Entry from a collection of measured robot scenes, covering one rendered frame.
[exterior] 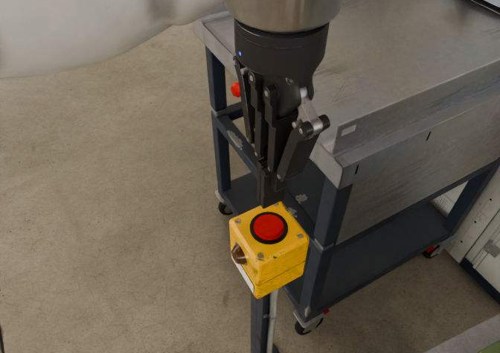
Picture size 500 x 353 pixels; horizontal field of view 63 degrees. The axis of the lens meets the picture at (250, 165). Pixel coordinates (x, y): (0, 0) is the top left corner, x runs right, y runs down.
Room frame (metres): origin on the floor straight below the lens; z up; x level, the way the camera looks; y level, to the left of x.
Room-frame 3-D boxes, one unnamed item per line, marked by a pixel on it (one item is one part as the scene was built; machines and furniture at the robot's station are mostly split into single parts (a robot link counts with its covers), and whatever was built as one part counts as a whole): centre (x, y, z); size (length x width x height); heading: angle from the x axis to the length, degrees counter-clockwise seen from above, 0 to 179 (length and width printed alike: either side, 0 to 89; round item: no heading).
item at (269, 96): (0.29, -0.03, 1.08); 0.04 x 0.01 x 0.11; 120
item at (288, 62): (0.30, -0.02, 1.15); 0.08 x 0.07 x 0.09; 30
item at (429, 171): (0.90, -0.30, 0.46); 0.64 x 0.58 x 0.66; 120
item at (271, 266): (0.30, -0.02, 0.85); 0.08 x 0.08 x 0.10; 30
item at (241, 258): (0.28, 0.02, 0.87); 0.03 x 0.01 x 0.03; 30
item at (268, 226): (0.30, -0.02, 0.90); 0.04 x 0.04 x 0.02
